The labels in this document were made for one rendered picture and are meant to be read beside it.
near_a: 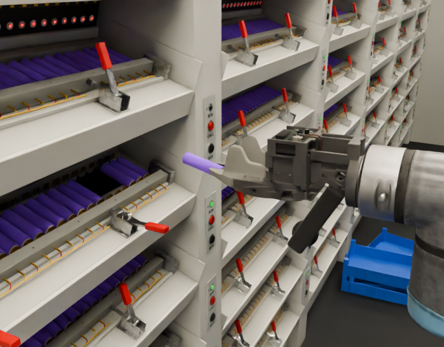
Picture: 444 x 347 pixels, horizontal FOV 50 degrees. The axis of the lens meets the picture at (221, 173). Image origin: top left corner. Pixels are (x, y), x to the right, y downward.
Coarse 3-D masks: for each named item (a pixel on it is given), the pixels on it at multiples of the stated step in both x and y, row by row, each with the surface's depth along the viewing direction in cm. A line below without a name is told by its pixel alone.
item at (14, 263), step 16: (160, 176) 85; (128, 192) 78; (144, 192) 81; (96, 208) 72; (112, 208) 74; (64, 224) 67; (80, 224) 68; (48, 240) 64; (64, 240) 66; (16, 256) 60; (32, 256) 61; (0, 272) 57; (16, 272) 60
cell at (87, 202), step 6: (60, 186) 75; (66, 186) 76; (60, 192) 75; (66, 192) 74; (72, 192) 75; (72, 198) 74; (78, 198) 74; (84, 198) 74; (84, 204) 73; (90, 204) 74
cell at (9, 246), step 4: (0, 232) 63; (0, 236) 62; (4, 236) 63; (0, 240) 62; (4, 240) 62; (8, 240) 62; (0, 244) 62; (4, 244) 62; (8, 244) 62; (12, 244) 62; (16, 244) 62; (0, 248) 62; (4, 248) 62; (8, 248) 61; (12, 248) 62; (8, 252) 62
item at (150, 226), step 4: (128, 216) 72; (128, 220) 72; (132, 220) 72; (136, 220) 72; (132, 224) 72; (136, 224) 71; (140, 224) 71; (144, 224) 71; (148, 224) 70; (152, 224) 70; (156, 224) 70; (160, 224) 70; (148, 228) 70; (152, 228) 70; (156, 228) 69; (160, 228) 69; (164, 228) 69; (168, 228) 70; (160, 232) 69; (164, 232) 69
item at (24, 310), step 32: (160, 160) 89; (160, 192) 85; (192, 192) 88; (64, 256) 65; (96, 256) 67; (128, 256) 73; (32, 288) 59; (64, 288) 61; (0, 320) 54; (32, 320) 57
